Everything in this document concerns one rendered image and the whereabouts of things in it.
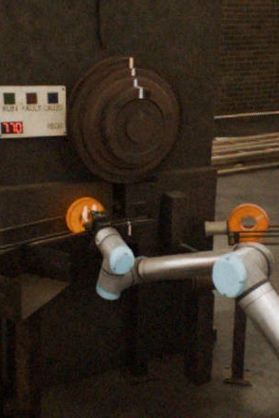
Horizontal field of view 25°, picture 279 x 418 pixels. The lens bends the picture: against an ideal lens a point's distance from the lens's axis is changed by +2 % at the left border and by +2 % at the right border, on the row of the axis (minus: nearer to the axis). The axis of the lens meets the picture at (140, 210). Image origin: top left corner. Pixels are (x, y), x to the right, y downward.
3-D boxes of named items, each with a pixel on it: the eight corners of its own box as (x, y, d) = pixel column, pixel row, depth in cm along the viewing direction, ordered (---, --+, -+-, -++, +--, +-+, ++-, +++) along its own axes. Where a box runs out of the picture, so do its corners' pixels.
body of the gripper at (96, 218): (104, 206, 232) (117, 224, 223) (102, 225, 237) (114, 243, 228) (85, 209, 229) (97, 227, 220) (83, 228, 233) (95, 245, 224)
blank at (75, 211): (62, 202, 236) (66, 203, 234) (100, 193, 243) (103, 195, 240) (68, 239, 242) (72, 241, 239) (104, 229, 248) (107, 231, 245)
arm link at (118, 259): (108, 277, 212) (115, 254, 207) (95, 256, 221) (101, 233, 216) (132, 275, 216) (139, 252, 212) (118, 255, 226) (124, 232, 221)
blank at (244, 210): (242, 245, 256) (242, 248, 253) (221, 215, 254) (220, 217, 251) (275, 227, 251) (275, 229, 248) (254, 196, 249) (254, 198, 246)
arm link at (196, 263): (285, 234, 191) (133, 253, 238) (263, 244, 182) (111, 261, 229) (295, 271, 191) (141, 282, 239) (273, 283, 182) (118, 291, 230)
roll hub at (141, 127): (101, 164, 228) (100, 87, 220) (165, 159, 240) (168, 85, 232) (106, 167, 223) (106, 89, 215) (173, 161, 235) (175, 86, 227)
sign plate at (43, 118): (-4, 137, 228) (-7, 86, 222) (64, 133, 239) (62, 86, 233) (-2, 138, 226) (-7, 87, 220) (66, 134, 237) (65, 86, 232)
